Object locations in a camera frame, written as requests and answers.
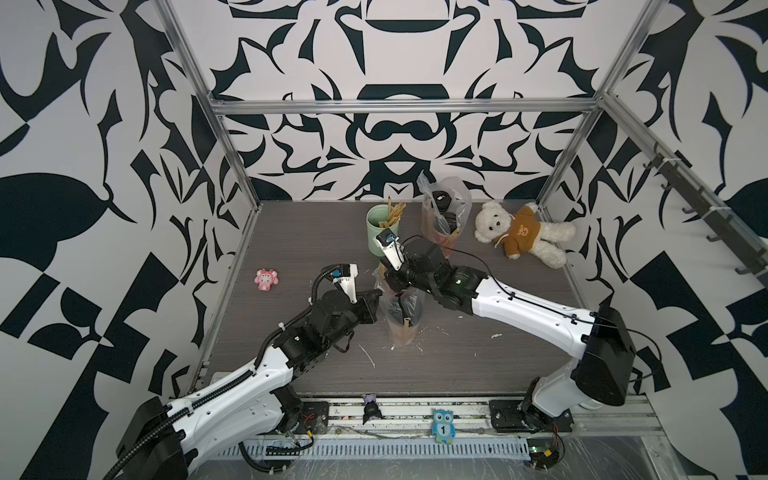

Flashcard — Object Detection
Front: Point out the green straw holder cup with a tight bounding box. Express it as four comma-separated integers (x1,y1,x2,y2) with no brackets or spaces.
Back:
365,204,389,258

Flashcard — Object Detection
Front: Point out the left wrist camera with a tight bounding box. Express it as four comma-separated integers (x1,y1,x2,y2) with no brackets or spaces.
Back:
330,263,358,304

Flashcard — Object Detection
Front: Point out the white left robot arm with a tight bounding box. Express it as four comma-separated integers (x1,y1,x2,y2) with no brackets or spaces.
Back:
105,289,382,479

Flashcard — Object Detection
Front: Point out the red milk tea cup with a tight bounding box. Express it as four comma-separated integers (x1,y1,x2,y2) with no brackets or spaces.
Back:
432,190,455,218
427,212,461,249

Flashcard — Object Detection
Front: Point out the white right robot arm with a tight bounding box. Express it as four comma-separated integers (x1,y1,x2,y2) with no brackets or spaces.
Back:
380,238,636,432

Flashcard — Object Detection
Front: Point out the blue owl figure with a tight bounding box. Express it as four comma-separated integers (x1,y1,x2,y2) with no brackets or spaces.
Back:
432,409,456,444

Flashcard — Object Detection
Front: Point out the pale milk tea cup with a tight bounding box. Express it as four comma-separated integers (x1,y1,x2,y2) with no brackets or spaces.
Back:
384,297,424,346

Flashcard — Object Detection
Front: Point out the bundle of paper straws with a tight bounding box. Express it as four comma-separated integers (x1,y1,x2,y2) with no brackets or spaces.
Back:
378,199,406,228

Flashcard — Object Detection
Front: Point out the pink plush toy figure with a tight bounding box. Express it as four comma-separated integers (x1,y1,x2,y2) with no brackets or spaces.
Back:
254,269,279,291

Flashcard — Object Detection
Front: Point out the white teddy bear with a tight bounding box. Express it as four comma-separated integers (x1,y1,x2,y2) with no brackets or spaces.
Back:
474,201,576,269

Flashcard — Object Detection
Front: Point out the clear plastic carrier bag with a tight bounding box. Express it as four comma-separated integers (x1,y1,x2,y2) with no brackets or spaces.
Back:
417,172,472,257

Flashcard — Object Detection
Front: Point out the small purple figure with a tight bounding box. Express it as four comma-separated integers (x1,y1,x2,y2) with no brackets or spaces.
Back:
362,394,384,425

